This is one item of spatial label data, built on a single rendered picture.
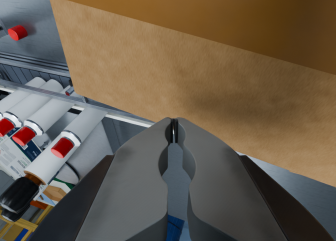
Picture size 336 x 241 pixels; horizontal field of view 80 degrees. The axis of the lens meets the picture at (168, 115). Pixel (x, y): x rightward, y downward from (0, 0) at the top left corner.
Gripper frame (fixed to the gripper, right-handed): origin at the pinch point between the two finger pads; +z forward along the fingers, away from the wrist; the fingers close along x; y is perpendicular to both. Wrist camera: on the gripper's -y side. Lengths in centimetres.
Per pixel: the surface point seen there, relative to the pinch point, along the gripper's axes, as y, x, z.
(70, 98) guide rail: 14.9, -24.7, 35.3
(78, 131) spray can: 19.5, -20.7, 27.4
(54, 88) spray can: 16, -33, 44
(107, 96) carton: 1.6, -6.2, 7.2
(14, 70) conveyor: 13, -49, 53
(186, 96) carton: 0.2, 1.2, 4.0
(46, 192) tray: 153, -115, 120
